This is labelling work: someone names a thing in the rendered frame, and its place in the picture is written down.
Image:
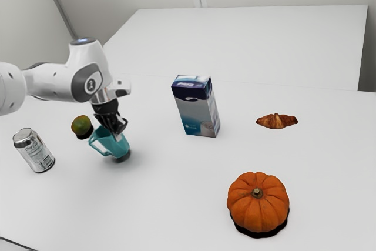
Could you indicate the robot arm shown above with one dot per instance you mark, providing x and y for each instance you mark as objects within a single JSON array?
[{"x": 53, "y": 80}]

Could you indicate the silver drink can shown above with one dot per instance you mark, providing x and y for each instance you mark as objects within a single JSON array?
[{"x": 33, "y": 150}]

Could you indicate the green orange round fruit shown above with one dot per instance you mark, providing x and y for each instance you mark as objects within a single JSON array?
[{"x": 80, "y": 125}]

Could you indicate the brown croissant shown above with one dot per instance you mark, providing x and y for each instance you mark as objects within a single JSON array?
[{"x": 276, "y": 120}]

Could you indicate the teal faceted mug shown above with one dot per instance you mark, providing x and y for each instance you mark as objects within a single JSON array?
[{"x": 113, "y": 146}]

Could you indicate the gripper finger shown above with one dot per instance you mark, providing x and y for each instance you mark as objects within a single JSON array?
[{"x": 118, "y": 135}]

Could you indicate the orange pumpkin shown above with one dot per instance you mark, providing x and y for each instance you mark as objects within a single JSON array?
[{"x": 258, "y": 201}]

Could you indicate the blue grey milk carton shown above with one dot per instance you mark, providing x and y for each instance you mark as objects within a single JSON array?
[{"x": 197, "y": 107}]

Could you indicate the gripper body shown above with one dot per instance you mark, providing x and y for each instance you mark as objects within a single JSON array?
[{"x": 107, "y": 110}]

